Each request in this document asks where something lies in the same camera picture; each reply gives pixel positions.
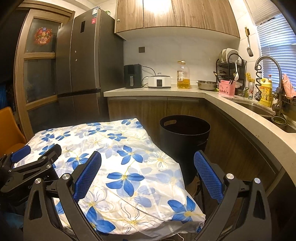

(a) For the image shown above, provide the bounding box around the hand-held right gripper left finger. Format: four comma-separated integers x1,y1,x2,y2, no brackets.
24,151,109,241

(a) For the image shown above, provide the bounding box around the steel bowl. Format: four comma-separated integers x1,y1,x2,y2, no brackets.
197,80,218,91

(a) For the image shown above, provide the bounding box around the steel faucet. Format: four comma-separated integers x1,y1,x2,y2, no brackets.
255,56,284,117

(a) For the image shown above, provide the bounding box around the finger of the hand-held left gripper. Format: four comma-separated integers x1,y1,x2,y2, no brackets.
8,144,62,174
0,145,31,173

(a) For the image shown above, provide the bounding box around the orange chair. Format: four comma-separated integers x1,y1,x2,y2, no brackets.
0,107,27,158

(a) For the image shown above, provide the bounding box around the blue cloth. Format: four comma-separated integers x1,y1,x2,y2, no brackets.
0,209,26,241

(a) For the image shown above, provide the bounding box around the pink cloth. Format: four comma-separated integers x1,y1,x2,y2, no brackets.
282,74,296,97

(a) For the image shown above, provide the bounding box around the blue floral tablecloth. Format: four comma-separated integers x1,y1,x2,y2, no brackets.
13,118,206,234

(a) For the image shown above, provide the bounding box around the red round door decoration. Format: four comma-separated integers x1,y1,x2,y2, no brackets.
35,27,52,44

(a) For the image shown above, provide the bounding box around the black air fryer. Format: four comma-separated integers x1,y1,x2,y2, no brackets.
124,64,142,89

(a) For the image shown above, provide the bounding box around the black dish rack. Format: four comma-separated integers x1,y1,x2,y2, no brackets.
216,53,247,90

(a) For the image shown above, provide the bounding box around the beige kitchen countertop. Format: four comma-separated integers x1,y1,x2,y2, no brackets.
104,88,296,179

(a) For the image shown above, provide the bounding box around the black coiled hose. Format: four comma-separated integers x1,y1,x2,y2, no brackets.
253,65,266,101

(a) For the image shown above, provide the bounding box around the hanging metal spatula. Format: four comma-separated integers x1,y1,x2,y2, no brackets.
245,27,253,57

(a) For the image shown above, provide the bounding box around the black trash bin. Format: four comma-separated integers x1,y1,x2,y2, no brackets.
159,115,211,186

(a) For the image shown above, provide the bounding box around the wooden upper cabinet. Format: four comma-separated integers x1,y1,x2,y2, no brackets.
114,0,241,42

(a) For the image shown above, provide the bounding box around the wooden glass door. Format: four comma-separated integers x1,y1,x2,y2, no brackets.
14,2,75,142

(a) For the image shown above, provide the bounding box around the steel sink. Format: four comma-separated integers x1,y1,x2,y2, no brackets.
231,98,296,133

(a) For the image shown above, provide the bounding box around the wooden lower cabinet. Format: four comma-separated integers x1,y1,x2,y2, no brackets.
107,97,286,193

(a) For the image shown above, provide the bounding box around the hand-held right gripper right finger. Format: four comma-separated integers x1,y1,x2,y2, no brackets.
190,150,270,241

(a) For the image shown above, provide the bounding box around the red star can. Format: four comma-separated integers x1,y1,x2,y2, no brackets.
248,81,256,100

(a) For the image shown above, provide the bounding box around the white electric cooker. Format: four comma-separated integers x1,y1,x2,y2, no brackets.
147,72,172,89

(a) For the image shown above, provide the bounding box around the small round sink dish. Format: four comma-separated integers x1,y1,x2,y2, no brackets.
272,116,288,127

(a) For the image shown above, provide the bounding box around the black power cable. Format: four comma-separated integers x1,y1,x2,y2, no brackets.
141,66,158,88

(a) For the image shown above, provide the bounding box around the dark grey refrigerator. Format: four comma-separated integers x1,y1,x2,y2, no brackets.
55,7,124,126

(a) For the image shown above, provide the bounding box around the pink utensil holder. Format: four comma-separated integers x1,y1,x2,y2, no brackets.
218,80,236,98

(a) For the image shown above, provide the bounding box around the yellow detergent bottle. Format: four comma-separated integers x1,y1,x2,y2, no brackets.
260,75,273,107

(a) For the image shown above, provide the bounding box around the wooden cabinet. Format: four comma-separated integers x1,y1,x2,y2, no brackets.
114,0,241,42
107,97,286,193

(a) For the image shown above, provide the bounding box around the window blind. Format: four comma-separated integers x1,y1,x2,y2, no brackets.
254,13,296,93

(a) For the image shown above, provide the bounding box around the wire sink caddy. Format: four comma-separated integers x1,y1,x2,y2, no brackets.
272,91,296,102

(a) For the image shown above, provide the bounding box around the cooking oil bottle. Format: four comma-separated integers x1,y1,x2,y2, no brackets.
177,61,190,90

